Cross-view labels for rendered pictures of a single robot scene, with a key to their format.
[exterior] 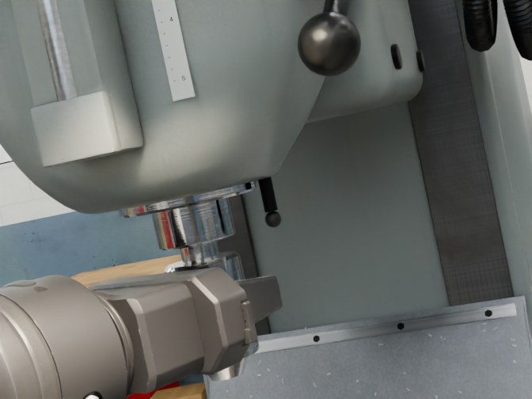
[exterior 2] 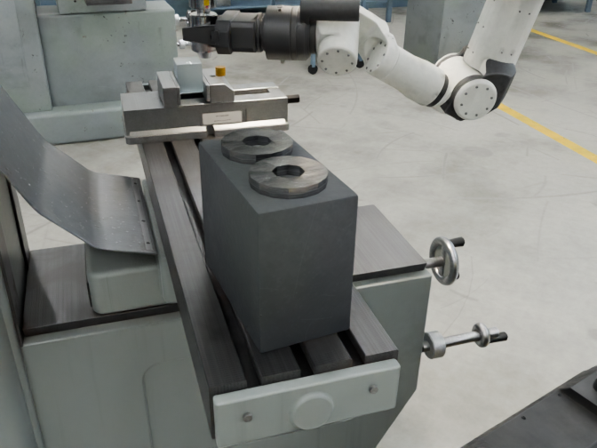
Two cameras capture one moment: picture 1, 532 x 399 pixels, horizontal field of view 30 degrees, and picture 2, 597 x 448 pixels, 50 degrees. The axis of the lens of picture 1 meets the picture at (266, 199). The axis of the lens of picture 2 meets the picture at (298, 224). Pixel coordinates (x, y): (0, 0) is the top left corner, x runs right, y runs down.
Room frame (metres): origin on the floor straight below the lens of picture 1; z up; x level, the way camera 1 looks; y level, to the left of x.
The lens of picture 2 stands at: (1.11, 1.06, 1.48)
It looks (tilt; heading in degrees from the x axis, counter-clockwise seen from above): 29 degrees down; 235
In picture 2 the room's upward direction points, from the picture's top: 1 degrees clockwise
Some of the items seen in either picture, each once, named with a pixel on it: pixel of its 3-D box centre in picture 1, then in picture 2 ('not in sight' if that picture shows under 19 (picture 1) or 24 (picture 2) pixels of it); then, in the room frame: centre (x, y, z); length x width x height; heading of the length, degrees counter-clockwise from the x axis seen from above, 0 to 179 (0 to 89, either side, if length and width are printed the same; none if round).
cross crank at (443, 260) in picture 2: not in sight; (430, 263); (0.12, 0.19, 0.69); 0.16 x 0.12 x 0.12; 163
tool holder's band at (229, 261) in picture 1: (203, 267); (203, 16); (0.60, 0.05, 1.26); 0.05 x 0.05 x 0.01
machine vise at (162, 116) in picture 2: not in sight; (203, 101); (0.50, -0.17, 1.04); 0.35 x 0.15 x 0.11; 162
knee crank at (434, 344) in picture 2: not in sight; (465, 338); (0.14, 0.34, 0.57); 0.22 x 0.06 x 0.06; 163
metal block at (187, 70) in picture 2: not in sight; (187, 74); (0.53, -0.18, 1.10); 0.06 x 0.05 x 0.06; 72
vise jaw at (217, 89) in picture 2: not in sight; (215, 84); (0.48, -0.16, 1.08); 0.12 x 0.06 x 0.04; 72
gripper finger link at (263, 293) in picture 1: (248, 302); not in sight; (0.58, 0.02, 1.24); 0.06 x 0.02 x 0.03; 139
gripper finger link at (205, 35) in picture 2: not in sight; (200, 35); (0.62, 0.07, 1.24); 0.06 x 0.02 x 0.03; 139
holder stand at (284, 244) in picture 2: not in sight; (272, 228); (0.73, 0.46, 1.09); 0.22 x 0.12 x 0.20; 79
